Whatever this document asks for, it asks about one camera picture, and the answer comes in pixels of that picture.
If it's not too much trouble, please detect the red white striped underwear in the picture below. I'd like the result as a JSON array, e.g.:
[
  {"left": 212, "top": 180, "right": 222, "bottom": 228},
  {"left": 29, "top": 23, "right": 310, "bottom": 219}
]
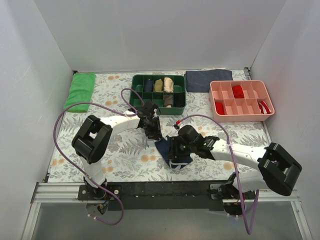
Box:
[{"left": 258, "top": 100, "right": 271, "bottom": 114}]

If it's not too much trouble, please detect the rolled grey brown underwear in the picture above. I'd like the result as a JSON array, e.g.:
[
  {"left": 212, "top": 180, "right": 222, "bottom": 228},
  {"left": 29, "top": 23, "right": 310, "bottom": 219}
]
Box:
[{"left": 163, "top": 94, "right": 174, "bottom": 108}]

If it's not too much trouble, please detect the green folded towel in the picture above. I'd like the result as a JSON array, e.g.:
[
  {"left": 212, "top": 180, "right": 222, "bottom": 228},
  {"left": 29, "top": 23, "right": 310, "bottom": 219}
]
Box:
[{"left": 63, "top": 72, "right": 96, "bottom": 109}]

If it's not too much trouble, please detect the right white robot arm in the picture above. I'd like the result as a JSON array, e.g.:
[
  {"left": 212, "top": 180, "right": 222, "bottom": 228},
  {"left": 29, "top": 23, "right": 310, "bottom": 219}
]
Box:
[{"left": 168, "top": 125, "right": 302, "bottom": 199}]

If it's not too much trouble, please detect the dark blue folded cloth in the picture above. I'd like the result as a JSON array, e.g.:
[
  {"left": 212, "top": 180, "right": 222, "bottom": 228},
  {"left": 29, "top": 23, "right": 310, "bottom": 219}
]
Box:
[{"left": 184, "top": 69, "right": 233, "bottom": 93}]

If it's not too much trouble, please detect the pink divided organizer tray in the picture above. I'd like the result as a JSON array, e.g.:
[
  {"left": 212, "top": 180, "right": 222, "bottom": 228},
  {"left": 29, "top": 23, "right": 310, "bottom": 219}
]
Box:
[{"left": 209, "top": 80, "right": 275, "bottom": 122}]

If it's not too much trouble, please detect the rolled cream underwear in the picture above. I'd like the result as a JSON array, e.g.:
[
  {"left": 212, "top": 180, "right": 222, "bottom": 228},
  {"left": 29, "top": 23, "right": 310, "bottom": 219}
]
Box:
[{"left": 163, "top": 77, "right": 174, "bottom": 93}]

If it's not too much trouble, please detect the rolled red underwear left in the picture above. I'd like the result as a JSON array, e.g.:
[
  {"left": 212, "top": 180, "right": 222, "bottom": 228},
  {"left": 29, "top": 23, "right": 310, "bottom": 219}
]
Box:
[{"left": 214, "top": 102, "right": 225, "bottom": 115}]

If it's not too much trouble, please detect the floral table mat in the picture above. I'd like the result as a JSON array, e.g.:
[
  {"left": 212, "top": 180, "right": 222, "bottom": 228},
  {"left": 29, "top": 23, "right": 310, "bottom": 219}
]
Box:
[{"left": 47, "top": 73, "right": 271, "bottom": 183}]

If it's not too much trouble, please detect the rolled black underwear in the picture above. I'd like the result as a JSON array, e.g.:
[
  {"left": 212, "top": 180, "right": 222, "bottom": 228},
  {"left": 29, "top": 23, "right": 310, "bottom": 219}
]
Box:
[{"left": 174, "top": 92, "right": 186, "bottom": 108}]

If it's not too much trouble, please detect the aluminium frame rail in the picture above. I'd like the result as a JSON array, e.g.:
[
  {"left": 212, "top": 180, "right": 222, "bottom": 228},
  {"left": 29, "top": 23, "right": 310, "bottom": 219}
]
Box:
[{"left": 22, "top": 182, "right": 313, "bottom": 240}]

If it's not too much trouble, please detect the rolled tan underwear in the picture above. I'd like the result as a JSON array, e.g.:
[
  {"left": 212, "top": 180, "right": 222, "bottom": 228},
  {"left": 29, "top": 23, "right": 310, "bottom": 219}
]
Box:
[{"left": 153, "top": 79, "right": 163, "bottom": 93}]

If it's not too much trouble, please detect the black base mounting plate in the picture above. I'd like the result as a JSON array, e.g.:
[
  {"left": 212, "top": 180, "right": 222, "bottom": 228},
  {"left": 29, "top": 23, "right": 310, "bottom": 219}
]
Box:
[{"left": 77, "top": 180, "right": 242, "bottom": 216}]

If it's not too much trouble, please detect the navy white-trimmed underwear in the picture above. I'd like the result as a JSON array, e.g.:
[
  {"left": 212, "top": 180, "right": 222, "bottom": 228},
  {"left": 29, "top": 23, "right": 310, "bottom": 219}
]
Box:
[{"left": 154, "top": 135, "right": 193, "bottom": 170}]

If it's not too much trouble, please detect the rolled red underwear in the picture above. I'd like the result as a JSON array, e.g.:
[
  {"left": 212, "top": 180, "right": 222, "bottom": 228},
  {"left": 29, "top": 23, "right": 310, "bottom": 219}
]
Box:
[
  {"left": 214, "top": 102, "right": 225, "bottom": 115},
  {"left": 232, "top": 85, "right": 245, "bottom": 99}
]

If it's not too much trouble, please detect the rolled red underwear top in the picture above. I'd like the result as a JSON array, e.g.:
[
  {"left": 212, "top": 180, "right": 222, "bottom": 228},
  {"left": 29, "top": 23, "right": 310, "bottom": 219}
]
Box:
[{"left": 232, "top": 85, "right": 245, "bottom": 99}]

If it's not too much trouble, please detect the rolled navy underwear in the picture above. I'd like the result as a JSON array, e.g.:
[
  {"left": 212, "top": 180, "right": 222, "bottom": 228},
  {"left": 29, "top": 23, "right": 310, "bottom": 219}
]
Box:
[{"left": 143, "top": 79, "right": 153, "bottom": 92}]

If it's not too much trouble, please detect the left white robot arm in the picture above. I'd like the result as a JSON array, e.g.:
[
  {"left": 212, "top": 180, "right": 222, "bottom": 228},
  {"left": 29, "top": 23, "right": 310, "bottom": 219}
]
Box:
[{"left": 71, "top": 101, "right": 163, "bottom": 200}]

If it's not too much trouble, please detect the green divided organizer tray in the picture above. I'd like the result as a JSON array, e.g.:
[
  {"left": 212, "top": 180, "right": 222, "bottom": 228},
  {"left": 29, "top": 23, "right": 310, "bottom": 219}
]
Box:
[{"left": 129, "top": 74, "right": 187, "bottom": 115}]

